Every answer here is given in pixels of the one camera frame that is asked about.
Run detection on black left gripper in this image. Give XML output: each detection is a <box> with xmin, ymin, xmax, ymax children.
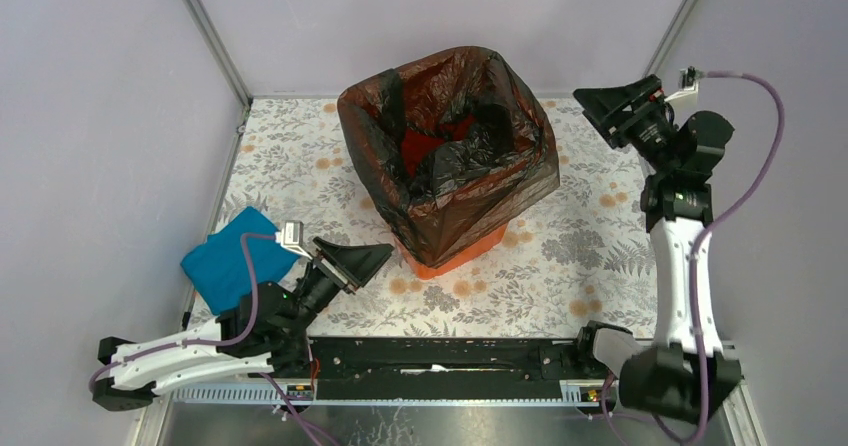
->
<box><xmin>285</xmin><ymin>237</ymin><xmax>396</xmax><ymax>339</ymax></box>

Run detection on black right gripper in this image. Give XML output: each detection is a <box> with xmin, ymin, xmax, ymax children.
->
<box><xmin>570</xmin><ymin>75</ymin><xmax>675</xmax><ymax>175</ymax></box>

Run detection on orange plastic trash bin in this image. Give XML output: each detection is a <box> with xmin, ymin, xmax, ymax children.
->
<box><xmin>392</xmin><ymin>114</ymin><xmax>510</xmax><ymax>281</ymax></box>

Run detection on black plastic trash bag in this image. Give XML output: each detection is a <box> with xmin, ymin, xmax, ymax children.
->
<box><xmin>336</xmin><ymin>46</ymin><xmax>560</xmax><ymax>268</ymax></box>

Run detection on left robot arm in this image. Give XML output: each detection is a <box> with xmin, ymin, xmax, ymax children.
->
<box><xmin>88</xmin><ymin>233</ymin><xmax>394</xmax><ymax>412</ymax></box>

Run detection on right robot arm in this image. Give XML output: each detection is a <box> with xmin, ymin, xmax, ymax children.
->
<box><xmin>573</xmin><ymin>74</ymin><xmax>742</xmax><ymax>425</ymax></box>

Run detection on blue folded cloth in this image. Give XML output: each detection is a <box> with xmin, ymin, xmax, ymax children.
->
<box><xmin>180</xmin><ymin>206</ymin><xmax>298</xmax><ymax>315</ymax></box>

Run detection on floral patterned table mat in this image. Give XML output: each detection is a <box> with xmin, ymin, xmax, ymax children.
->
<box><xmin>216</xmin><ymin>98</ymin><xmax>656</xmax><ymax>338</ymax></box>

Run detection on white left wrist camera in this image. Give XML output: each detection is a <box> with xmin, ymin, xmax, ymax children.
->
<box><xmin>274</xmin><ymin>220</ymin><xmax>313</xmax><ymax>260</ymax></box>

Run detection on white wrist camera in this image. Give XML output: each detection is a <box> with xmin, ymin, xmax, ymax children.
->
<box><xmin>274</xmin><ymin>220</ymin><xmax>313</xmax><ymax>260</ymax></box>
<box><xmin>665</xmin><ymin>66</ymin><xmax>706</xmax><ymax>110</ymax></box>

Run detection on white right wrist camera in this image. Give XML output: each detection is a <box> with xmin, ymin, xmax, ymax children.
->
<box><xmin>665</xmin><ymin>66</ymin><xmax>706</xmax><ymax>110</ymax></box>

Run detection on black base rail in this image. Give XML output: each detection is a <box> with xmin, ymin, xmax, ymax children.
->
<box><xmin>271</xmin><ymin>337</ymin><xmax>607</xmax><ymax>402</ymax></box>

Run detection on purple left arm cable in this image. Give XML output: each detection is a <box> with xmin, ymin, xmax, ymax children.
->
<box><xmin>89</xmin><ymin>232</ymin><xmax>339</xmax><ymax>446</ymax></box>

